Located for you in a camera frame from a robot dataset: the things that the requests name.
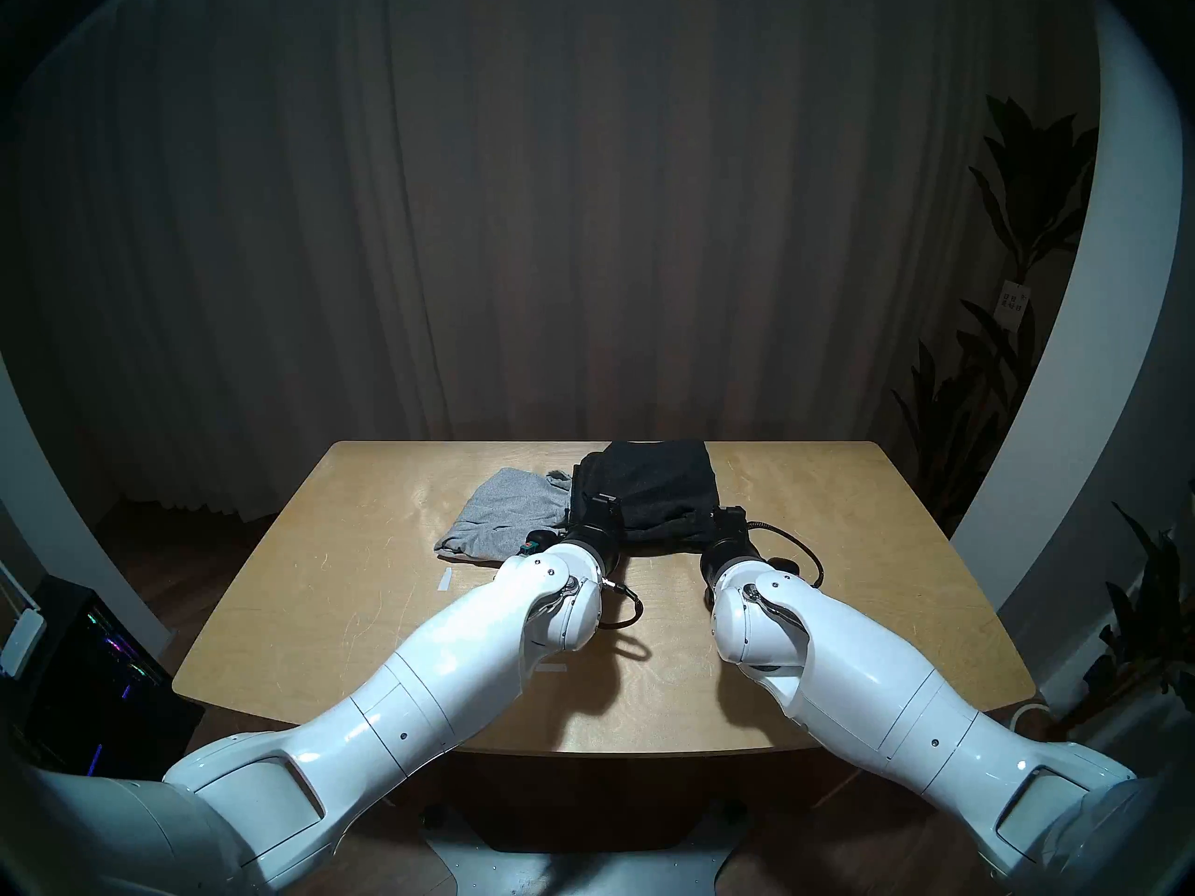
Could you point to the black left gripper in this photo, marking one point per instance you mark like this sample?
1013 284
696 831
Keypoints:
593 539

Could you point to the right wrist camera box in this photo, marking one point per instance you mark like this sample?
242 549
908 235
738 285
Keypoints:
780 562

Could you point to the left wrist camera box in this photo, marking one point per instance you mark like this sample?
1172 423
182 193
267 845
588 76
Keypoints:
538 541

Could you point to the black shorts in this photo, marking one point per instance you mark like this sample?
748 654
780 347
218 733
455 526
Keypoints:
649 488

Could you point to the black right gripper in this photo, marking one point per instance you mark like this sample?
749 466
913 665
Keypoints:
733 553

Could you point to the black computer tower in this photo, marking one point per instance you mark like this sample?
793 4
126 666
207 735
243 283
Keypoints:
93 689

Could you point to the small white box device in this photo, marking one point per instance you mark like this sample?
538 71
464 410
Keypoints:
21 644

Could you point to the brown pleated curtain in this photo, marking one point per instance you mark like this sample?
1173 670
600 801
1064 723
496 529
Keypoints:
560 203

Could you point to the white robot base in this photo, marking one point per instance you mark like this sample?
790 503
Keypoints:
579 871

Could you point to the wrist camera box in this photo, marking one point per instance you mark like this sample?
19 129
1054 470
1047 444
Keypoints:
780 562
538 541

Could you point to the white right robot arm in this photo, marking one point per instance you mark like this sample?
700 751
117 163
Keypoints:
896 689

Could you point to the white plant tag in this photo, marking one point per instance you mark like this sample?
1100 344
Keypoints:
1014 299

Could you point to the grey shorts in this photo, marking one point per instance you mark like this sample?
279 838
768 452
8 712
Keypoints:
504 521

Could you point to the small dark potted plant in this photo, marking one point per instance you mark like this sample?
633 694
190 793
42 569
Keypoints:
1148 623

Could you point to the tall dark leafy plant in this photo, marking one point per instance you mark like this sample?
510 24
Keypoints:
1027 185

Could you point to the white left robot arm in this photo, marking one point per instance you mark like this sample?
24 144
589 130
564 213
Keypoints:
373 707

